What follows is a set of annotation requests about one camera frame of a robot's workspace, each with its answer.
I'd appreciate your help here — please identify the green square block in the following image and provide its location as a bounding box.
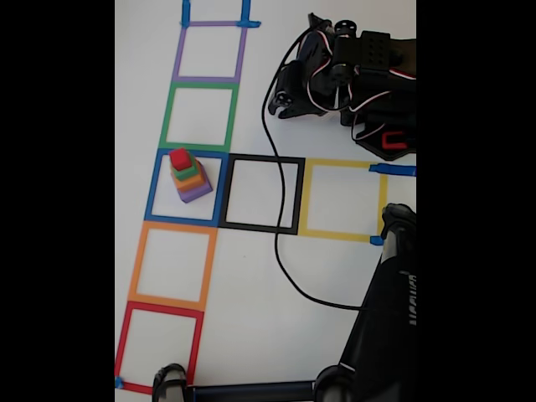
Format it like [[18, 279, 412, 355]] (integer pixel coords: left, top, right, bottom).
[[170, 157, 201, 182]]

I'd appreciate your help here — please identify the small red cube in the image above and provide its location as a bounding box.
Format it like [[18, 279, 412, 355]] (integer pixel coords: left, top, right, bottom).
[[168, 147, 192, 172]]

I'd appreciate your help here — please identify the orange square block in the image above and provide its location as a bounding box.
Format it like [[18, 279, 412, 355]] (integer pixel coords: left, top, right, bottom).
[[170, 162, 207, 193]]

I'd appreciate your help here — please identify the large purple square block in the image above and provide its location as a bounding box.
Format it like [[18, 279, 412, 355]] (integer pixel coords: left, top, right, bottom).
[[175, 169, 214, 205]]

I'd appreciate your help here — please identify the black tripod stand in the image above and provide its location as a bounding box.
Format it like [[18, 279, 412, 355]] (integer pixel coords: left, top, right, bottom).
[[152, 203, 417, 402]]

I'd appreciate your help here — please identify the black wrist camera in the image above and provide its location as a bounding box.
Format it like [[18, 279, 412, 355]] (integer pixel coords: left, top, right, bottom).
[[268, 90, 296, 116]]

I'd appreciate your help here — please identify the black camera cable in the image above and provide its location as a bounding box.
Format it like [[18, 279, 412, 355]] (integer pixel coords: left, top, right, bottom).
[[261, 28, 370, 312]]

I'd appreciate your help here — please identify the purple square frame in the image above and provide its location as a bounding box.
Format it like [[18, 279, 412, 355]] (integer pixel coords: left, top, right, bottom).
[[171, 20, 248, 85]]

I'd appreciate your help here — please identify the green square frame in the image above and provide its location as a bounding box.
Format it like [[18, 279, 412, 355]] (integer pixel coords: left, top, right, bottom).
[[158, 81, 240, 152]]

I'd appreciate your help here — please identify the black square frame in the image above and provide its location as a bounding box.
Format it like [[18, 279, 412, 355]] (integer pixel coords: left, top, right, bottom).
[[217, 152, 306, 235]]

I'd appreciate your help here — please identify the yellow square frame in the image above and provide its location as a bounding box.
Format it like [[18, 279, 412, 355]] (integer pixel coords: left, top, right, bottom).
[[297, 157, 389, 244]]

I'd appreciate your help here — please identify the blue square frame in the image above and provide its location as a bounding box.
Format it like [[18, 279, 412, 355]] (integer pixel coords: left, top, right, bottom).
[[144, 148, 230, 229]]

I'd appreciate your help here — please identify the orange square frame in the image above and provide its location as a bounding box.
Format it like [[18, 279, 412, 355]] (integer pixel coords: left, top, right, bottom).
[[128, 220, 219, 312]]

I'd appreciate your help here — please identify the red square frame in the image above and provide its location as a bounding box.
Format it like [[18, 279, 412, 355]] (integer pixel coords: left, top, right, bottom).
[[115, 300, 205, 395]]

